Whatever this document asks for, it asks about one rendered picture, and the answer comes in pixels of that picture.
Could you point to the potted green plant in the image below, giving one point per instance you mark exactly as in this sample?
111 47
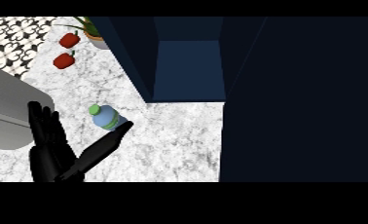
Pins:
92 33

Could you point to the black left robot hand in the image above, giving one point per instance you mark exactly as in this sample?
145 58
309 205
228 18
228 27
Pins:
52 156

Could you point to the dark blue open cabinet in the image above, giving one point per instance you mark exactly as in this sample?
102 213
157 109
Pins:
186 68

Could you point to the blue water bottle green cap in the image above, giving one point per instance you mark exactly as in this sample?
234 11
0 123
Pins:
106 119

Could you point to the dark blue cabinet door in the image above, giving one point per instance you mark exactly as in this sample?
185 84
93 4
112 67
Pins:
297 104

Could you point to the red bell pepper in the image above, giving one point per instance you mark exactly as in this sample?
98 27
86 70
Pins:
64 60
70 40

